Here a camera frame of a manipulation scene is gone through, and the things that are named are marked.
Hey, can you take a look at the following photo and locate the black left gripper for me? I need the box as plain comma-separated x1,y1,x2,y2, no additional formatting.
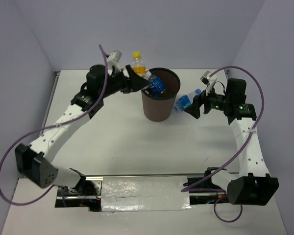
99,65,149,98

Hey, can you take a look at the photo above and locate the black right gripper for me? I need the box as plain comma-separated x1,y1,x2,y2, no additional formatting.
184,82,231,118

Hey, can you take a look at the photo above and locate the blue label bottle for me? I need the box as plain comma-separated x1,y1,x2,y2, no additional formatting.
144,70,166,97

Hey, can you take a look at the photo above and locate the blue cap bottle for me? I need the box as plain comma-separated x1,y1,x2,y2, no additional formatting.
172,89,201,113

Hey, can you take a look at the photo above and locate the clear bottle orange label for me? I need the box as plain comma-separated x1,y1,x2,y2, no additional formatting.
131,51,147,78

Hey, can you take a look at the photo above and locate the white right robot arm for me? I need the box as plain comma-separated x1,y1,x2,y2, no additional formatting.
181,71,279,206

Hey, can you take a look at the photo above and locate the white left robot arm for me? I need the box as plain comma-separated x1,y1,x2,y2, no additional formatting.
15,65,139,195

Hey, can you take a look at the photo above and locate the brown bin black rim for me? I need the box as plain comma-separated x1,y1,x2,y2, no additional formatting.
142,68,181,122

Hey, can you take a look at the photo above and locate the silver foil sheet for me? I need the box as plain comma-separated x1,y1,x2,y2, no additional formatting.
100,176,191,212

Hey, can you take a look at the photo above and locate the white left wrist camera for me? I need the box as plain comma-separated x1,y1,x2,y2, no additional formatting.
107,50,122,72

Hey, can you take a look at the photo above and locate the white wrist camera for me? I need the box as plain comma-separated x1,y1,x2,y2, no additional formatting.
200,70,218,96
107,50,122,72

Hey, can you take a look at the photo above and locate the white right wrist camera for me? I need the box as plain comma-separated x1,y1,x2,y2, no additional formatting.
200,70,218,96

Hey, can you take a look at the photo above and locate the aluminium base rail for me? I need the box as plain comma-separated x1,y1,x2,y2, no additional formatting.
55,175,225,212

